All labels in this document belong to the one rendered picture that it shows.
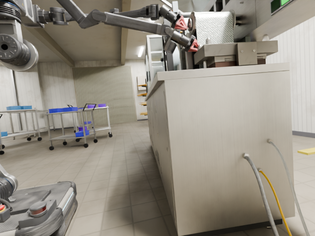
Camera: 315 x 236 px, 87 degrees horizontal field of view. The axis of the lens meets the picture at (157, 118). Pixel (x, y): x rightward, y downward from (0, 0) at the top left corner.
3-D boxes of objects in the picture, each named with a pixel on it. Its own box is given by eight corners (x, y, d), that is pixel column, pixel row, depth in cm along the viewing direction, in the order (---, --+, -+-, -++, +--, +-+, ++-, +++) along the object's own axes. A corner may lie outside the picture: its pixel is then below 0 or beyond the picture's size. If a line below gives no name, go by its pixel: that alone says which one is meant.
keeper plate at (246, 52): (236, 66, 86) (235, 44, 85) (254, 65, 86) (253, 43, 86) (239, 65, 83) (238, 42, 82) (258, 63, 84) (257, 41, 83)
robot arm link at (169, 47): (166, 25, 93) (162, 26, 101) (157, 46, 97) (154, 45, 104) (183, 36, 98) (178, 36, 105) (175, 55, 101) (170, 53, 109)
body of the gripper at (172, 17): (176, 20, 102) (166, 13, 101) (172, 29, 112) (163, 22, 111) (182, 12, 102) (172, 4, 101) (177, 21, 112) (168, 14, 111)
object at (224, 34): (198, 59, 104) (196, 28, 102) (234, 56, 106) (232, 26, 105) (198, 58, 103) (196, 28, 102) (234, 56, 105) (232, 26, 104)
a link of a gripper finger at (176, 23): (185, 31, 105) (173, 21, 104) (182, 36, 112) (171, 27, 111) (191, 22, 105) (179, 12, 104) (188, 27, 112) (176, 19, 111)
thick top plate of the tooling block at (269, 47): (194, 64, 99) (193, 54, 99) (257, 60, 103) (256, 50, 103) (204, 56, 84) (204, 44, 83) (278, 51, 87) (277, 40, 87)
